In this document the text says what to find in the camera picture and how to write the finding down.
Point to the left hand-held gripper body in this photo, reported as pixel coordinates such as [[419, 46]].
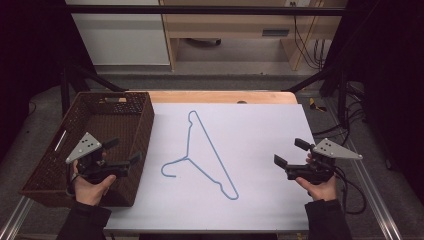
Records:
[[85, 146]]

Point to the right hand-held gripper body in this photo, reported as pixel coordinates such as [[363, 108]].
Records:
[[333, 150]]

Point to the brown woven basket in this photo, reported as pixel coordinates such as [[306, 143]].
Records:
[[50, 173]]

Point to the person's right hand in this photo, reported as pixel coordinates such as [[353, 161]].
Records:
[[321, 191]]

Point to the person's left hand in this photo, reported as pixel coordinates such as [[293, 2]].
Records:
[[88, 191]]

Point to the white paper sheet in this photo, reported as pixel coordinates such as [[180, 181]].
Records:
[[266, 133]]

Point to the yellow and black tool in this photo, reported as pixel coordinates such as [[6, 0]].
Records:
[[315, 105]]

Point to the black metal stand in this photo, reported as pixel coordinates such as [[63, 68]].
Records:
[[66, 90], [333, 78]]

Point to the white cabinet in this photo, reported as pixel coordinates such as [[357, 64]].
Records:
[[123, 36]]

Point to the dark object under desk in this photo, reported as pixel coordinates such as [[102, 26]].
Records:
[[203, 42]]

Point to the light wooden desk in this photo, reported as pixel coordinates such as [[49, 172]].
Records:
[[230, 23]]

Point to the black metal crossbar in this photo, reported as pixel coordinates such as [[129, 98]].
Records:
[[200, 10]]

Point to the aluminium frame rail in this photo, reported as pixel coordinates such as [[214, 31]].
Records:
[[15, 218], [373, 193]]

